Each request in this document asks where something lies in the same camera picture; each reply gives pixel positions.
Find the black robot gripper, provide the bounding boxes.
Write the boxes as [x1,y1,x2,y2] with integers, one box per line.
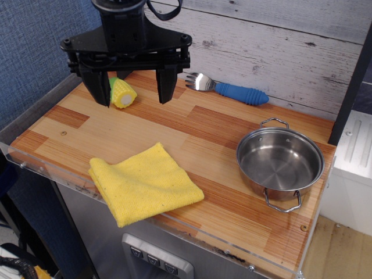
[60,1,192,107]

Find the small stainless steel pot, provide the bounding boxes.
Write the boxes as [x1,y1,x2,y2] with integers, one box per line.
[236,119,326,213]

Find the yellow green toy corn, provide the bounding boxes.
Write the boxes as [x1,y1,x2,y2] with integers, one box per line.
[109,77,137,109]

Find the folded yellow cloth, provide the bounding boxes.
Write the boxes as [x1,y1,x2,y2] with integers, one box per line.
[88,142,204,228]

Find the silver control panel with buttons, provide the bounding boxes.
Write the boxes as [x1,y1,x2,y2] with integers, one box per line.
[121,232,194,278]

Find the black and yellow object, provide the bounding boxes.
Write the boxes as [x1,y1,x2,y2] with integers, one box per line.
[1,243,53,278]

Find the white grooved side cabinet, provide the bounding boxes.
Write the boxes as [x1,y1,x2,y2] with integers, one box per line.
[320,110,371,235]

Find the blue handled metal spork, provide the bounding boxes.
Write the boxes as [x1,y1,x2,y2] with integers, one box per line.
[185,73,269,106]

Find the black cable loop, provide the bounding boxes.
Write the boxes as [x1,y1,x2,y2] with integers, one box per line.
[145,0,183,22]

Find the black vertical post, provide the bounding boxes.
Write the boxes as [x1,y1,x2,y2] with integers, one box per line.
[328,25,371,146]

